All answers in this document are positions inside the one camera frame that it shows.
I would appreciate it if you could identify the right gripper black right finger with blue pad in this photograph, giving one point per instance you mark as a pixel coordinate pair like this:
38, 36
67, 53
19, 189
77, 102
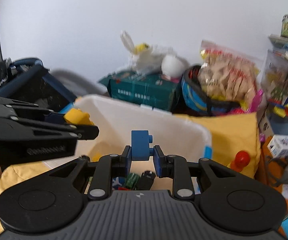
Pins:
170, 166

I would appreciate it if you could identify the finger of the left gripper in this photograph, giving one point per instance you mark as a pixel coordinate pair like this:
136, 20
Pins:
85, 132
55, 118

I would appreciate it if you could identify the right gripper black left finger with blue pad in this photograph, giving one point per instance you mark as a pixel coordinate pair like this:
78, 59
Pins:
117, 165

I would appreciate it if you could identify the light blue building block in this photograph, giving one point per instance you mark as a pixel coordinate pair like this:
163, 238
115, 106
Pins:
140, 145

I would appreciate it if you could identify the large yellow building block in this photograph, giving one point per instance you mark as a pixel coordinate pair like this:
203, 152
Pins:
77, 117

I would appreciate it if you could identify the blue disc with airplane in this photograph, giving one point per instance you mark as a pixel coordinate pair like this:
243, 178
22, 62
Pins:
118, 183

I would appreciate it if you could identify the green toy wagon block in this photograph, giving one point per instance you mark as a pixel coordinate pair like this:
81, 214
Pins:
131, 181

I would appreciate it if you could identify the white plastic storage bin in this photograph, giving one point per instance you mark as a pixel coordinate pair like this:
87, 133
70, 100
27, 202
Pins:
117, 119

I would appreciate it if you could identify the dark blue baby stroller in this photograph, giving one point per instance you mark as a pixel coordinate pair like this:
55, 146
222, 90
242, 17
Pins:
28, 80

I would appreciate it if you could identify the yellow quilted cloth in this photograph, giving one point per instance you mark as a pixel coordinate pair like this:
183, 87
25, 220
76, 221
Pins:
230, 134

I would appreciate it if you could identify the green cardboard box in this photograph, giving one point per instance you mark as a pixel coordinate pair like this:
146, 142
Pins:
151, 90

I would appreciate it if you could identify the white plastic bag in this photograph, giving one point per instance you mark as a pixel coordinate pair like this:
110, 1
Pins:
144, 59

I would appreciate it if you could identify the white round ball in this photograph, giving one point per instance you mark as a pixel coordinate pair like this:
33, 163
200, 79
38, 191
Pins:
172, 67

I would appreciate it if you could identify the clear bag of snacks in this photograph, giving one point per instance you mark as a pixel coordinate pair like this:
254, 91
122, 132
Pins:
230, 76

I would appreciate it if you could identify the shelf with toy boxes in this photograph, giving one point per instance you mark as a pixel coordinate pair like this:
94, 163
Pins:
274, 118

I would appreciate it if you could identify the rainbow ring stacking toy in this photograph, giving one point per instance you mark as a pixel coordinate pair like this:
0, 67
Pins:
241, 160

